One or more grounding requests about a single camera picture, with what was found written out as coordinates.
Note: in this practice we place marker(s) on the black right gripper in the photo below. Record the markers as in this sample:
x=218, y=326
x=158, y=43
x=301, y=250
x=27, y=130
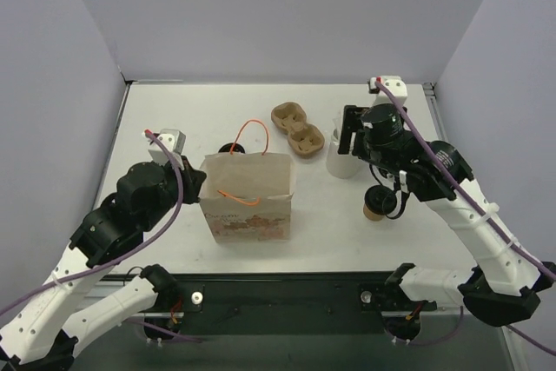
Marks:
x=352, y=130

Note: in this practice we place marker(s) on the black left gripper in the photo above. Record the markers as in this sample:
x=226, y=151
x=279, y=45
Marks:
x=191, y=181

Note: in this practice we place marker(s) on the brown pulp cup carrier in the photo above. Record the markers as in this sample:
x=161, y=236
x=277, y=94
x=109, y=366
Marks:
x=304, y=138

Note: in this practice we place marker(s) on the beige paper takeout bag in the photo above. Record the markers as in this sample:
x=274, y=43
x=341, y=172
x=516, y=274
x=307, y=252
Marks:
x=248, y=197

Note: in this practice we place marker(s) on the black plastic cup lid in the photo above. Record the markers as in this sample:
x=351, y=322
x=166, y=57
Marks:
x=382, y=195
x=232, y=148

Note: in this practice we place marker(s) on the brown paper coffee cup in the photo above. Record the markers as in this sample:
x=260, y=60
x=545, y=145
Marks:
x=373, y=211

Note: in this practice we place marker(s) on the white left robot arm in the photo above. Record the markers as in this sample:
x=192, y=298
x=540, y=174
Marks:
x=51, y=330

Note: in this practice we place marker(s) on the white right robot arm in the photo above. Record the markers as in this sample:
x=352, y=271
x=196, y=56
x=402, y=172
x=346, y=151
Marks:
x=503, y=288

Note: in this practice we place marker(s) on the white wrapped straw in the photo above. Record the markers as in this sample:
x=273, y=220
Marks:
x=337, y=122

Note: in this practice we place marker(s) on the white cylindrical straw holder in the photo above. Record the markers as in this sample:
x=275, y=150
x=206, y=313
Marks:
x=340, y=166

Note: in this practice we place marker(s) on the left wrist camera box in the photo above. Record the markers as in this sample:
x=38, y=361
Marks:
x=173, y=141

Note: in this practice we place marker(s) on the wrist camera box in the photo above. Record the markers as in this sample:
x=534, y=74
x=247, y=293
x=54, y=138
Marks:
x=393, y=83
x=173, y=141

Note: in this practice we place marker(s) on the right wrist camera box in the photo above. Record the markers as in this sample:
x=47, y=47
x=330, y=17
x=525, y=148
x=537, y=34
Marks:
x=393, y=83

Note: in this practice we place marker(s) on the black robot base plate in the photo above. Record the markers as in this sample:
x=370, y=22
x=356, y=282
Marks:
x=340, y=303

